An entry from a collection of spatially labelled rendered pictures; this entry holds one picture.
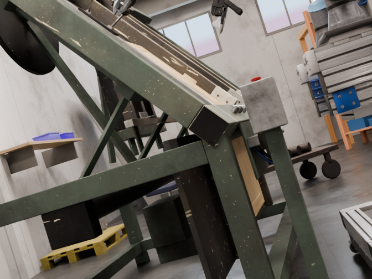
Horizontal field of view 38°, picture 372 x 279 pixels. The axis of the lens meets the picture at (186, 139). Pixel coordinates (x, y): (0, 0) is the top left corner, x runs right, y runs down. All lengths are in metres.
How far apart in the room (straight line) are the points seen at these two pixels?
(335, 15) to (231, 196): 0.82
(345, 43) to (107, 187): 1.07
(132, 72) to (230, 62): 9.25
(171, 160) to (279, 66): 9.30
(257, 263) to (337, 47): 0.87
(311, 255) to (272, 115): 0.52
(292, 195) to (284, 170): 0.09
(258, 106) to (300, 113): 9.27
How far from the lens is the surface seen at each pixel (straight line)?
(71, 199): 2.19
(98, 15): 2.94
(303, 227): 2.02
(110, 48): 2.10
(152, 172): 2.05
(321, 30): 2.74
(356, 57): 2.22
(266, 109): 1.95
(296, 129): 11.21
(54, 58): 3.29
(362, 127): 8.51
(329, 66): 2.20
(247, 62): 11.25
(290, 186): 1.99
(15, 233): 5.79
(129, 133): 3.66
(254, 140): 2.24
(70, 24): 2.17
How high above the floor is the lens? 0.78
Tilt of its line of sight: 1 degrees up
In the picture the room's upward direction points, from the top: 18 degrees counter-clockwise
